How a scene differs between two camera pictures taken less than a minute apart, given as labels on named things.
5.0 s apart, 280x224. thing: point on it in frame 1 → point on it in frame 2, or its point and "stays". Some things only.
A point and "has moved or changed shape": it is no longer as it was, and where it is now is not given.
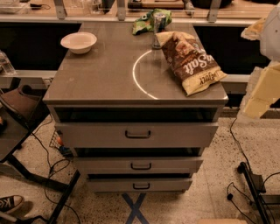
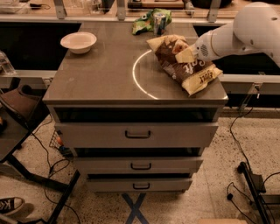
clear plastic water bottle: (5, 65) stays
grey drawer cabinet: (122, 108) stays
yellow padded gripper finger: (254, 31) → (203, 49)
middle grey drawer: (136, 164) stays
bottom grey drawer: (137, 185) stays
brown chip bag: (189, 61) has moved or changed shape
